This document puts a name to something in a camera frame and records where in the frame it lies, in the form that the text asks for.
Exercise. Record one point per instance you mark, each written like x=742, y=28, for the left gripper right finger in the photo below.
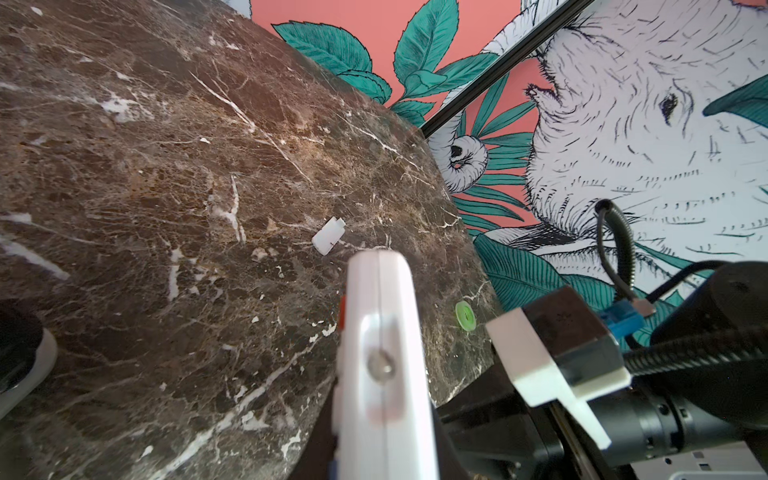
x=449, y=466

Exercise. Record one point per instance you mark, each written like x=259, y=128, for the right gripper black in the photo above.
x=497, y=436

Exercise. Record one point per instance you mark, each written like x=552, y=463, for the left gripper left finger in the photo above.
x=317, y=455

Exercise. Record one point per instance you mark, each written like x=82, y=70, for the white remote control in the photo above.
x=382, y=414

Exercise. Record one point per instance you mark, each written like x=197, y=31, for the white battery cover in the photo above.
x=328, y=236

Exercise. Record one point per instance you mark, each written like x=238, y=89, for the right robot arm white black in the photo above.
x=699, y=363

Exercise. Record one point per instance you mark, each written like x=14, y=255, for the green round sticker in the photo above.
x=465, y=316

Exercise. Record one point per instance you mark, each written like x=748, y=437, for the grey stapler-like holder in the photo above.
x=28, y=353

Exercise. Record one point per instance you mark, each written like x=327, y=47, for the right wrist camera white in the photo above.
x=557, y=348

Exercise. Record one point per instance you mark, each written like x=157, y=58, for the black right frame post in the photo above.
x=543, y=27

